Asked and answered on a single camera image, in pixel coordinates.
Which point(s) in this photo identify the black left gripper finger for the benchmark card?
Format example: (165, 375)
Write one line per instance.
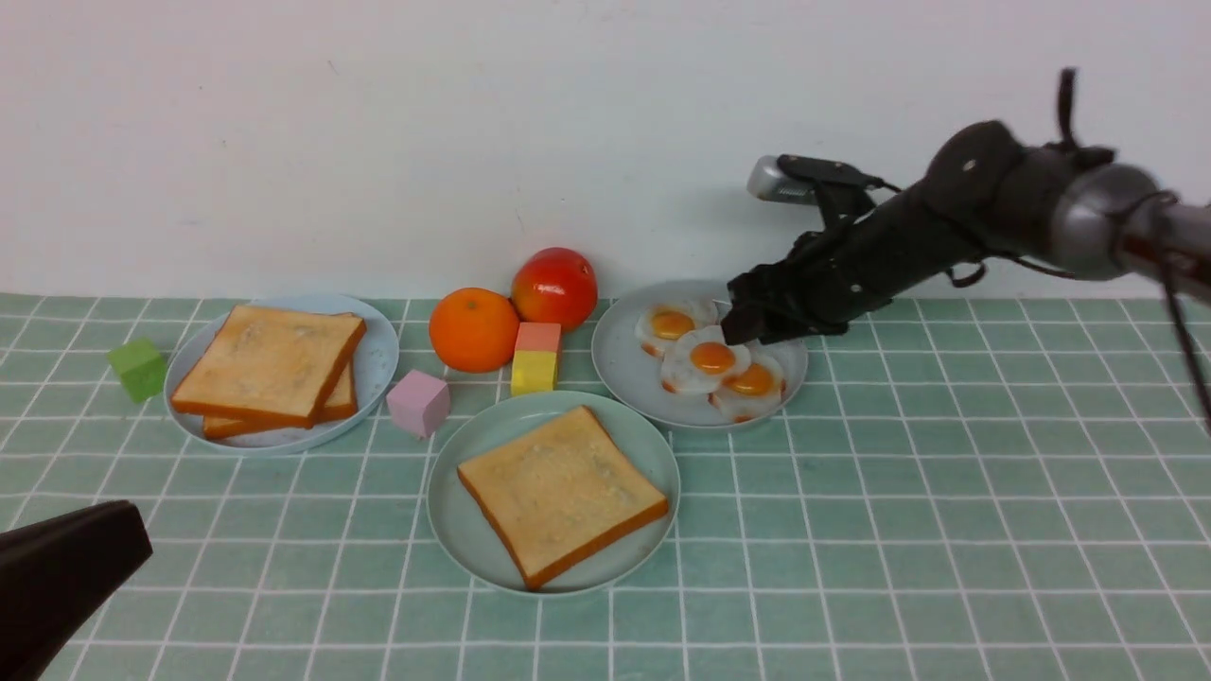
(56, 573)

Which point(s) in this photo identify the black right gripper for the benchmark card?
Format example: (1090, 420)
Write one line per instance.
(827, 281)

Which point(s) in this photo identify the fried egg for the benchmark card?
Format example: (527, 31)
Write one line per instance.
(661, 324)
(701, 362)
(754, 392)

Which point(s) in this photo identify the toast bread slice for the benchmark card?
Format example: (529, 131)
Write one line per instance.
(341, 403)
(268, 362)
(561, 493)

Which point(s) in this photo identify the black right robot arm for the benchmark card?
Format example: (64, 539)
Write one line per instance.
(1063, 209)

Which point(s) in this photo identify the grey egg plate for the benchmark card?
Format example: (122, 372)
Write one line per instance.
(634, 376)

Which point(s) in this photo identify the red apple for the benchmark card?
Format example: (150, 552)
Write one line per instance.
(555, 285)

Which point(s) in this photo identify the salmon pink foam cube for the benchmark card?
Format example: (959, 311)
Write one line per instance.
(545, 338)

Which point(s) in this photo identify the green foam cube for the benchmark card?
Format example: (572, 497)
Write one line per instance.
(140, 367)

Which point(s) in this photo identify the yellow foam cube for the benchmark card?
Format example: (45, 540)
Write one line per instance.
(534, 371)

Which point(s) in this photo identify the green checkered tablecloth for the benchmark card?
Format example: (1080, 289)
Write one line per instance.
(1002, 489)

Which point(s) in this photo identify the orange fruit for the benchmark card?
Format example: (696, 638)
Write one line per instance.
(474, 330)

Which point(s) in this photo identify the mint green center plate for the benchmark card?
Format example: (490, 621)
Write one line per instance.
(464, 532)

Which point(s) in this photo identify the light blue bread plate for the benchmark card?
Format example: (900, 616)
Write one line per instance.
(373, 366)

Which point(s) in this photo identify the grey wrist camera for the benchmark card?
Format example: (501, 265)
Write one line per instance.
(841, 192)

